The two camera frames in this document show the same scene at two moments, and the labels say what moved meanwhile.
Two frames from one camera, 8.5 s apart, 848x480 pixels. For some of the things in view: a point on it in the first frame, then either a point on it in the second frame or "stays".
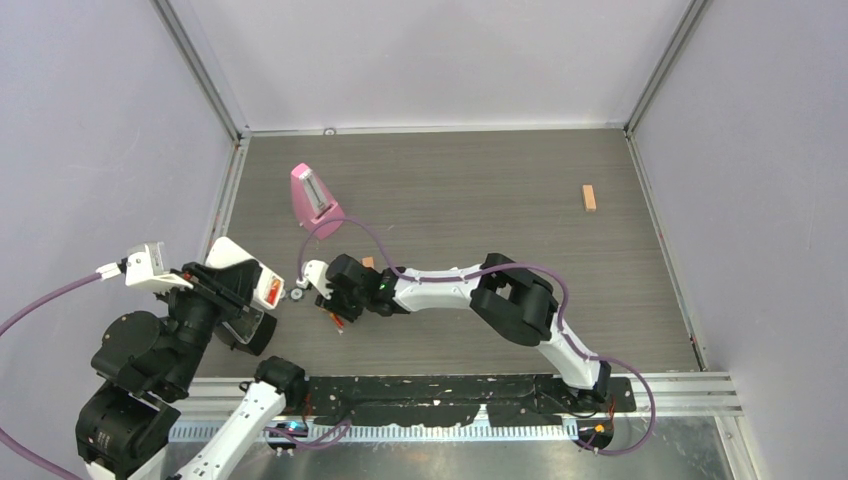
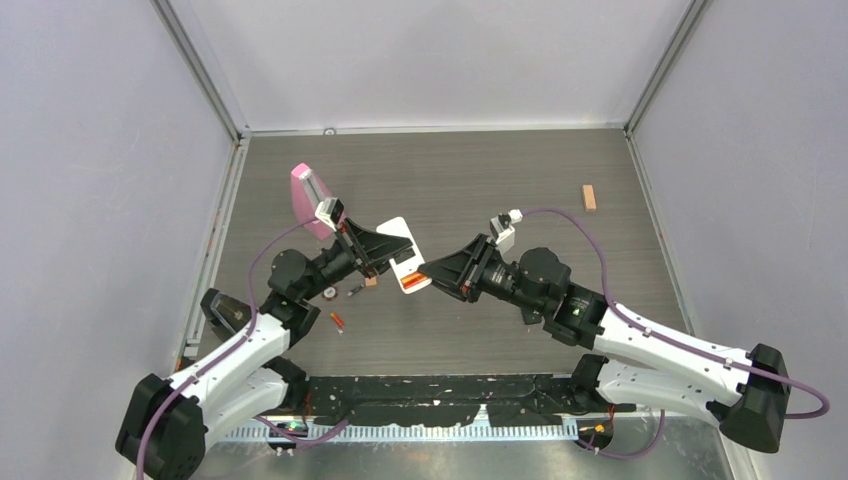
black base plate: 509,400 stays
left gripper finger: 250,329 to 375,248
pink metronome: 316,209 stays
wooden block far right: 589,198 stays
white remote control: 223,252 to 409,277
